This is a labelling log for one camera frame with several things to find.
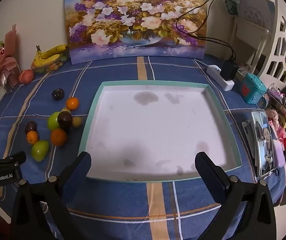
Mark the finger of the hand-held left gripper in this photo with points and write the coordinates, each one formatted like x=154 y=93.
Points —
x=10 y=158

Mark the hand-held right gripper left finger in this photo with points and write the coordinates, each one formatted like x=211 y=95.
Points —
x=83 y=165

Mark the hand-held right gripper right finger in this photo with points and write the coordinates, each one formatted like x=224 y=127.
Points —
x=207 y=175

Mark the orange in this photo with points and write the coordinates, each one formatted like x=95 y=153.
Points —
x=72 y=103
x=58 y=137
x=32 y=138

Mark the dark brown fruit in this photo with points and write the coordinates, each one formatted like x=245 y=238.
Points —
x=30 y=126
x=58 y=94
x=65 y=120

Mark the white tray with teal rim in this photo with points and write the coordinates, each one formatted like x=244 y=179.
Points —
x=153 y=130

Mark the blue plaid tablecloth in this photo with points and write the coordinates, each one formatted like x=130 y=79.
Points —
x=123 y=205

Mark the smartphone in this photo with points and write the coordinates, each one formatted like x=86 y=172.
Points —
x=263 y=142

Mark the red apple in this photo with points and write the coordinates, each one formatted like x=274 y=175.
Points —
x=26 y=76

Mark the pink wrapped bouquet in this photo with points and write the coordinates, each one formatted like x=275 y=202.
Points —
x=3 y=60

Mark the teal toy box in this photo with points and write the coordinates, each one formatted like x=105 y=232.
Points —
x=253 y=89

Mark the glass bowl of small fruit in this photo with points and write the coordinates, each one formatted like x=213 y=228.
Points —
x=48 y=68

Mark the white power strip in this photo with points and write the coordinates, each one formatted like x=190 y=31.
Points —
x=214 y=72

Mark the black charger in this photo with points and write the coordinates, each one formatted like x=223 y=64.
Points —
x=229 y=70

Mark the banana bunch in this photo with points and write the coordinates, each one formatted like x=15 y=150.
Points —
x=50 y=52

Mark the white stool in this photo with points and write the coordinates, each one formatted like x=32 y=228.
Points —
x=247 y=37

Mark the white chair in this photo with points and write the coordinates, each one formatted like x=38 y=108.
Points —
x=282 y=45

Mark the flower painting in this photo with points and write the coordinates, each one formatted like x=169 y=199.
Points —
x=133 y=17

